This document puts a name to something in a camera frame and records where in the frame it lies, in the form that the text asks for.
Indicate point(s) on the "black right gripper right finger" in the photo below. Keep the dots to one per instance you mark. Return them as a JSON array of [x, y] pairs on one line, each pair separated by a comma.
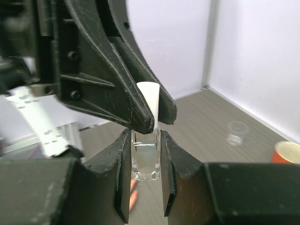
[[220, 193]]

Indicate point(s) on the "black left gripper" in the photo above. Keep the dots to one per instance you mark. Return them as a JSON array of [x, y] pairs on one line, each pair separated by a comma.
[[61, 46]]

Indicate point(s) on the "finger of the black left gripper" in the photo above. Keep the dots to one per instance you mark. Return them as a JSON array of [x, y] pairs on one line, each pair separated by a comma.
[[114, 19]]

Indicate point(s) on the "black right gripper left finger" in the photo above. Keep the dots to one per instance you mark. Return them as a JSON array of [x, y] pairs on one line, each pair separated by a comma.
[[65, 191]]

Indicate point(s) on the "small nail polish bottle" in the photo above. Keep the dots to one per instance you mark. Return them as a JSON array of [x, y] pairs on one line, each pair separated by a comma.
[[146, 155]]

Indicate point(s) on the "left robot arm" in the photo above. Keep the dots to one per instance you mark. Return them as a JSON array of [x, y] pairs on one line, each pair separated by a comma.
[[26, 100]]

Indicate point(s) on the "person's bare hand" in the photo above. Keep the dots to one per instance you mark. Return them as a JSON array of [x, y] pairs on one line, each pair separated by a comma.
[[133, 194]]

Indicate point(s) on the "clear plastic cup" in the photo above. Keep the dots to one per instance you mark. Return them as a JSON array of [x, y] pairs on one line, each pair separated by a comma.
[[236, 132]]

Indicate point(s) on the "orange ceramic mug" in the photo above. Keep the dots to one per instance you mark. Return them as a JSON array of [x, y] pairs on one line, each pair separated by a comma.
[[286, 152]]

